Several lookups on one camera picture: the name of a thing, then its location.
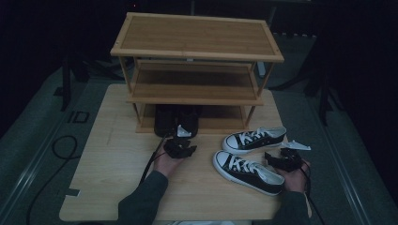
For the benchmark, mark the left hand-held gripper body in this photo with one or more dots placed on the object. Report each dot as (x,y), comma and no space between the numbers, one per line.
(181,146)

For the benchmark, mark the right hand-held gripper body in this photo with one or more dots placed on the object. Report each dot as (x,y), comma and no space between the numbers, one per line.
(289,157)

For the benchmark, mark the black and white sneaker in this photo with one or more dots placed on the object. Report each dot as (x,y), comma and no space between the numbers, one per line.
(247,172)
(253,140)

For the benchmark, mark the wooden shoe rack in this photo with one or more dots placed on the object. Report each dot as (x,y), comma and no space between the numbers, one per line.
(197,36)

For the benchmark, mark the person's left hand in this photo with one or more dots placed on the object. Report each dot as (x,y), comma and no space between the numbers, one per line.
(167,165)

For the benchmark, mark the person's right hand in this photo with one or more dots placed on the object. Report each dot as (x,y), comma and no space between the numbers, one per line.
(294,181)

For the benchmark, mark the black metal stand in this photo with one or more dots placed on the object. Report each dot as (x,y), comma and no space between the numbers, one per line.
(324,100)
(66,84)

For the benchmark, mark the grey metal post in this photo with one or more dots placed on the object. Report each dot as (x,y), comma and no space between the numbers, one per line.
(261,68)

